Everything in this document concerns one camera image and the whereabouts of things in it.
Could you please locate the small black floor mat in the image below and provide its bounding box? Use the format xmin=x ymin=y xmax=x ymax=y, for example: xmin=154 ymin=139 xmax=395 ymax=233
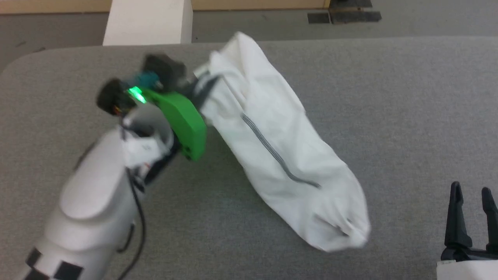
xmin=307 ymin=12 xmax=331 ymax=24

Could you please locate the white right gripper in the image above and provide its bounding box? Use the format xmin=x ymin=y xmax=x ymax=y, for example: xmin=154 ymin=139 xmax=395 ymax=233
xmin=436 ymin=181 xmax=498 ymax=280

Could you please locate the lemon print partition screen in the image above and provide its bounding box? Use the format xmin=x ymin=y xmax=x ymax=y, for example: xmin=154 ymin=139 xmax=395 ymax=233
xmin=0 ymin=0 xmax=332 ymax=15

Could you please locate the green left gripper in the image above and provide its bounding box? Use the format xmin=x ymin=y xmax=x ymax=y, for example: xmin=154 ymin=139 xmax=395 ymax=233
xmin=96 ymin=75 xmax=221 ymax=163

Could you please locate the large black floor plate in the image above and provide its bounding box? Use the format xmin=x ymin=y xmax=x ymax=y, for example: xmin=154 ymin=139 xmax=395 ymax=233
xmin=329 ymin=0 xmax=382 ymax=24

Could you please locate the white cube box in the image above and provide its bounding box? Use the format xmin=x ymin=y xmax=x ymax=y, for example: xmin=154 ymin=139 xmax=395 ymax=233
xmin=102 ymin=0 xmax=194 ymax=47

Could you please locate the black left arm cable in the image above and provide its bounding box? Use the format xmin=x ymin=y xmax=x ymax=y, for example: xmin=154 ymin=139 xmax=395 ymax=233
xmin=116 ymin=165 xmax=147 ymax=280

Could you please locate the white t-shirt grey stitching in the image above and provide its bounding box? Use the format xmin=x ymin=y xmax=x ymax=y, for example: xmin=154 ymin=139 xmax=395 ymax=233
xmin=193 ymin=31 xmax=372 ymax=253

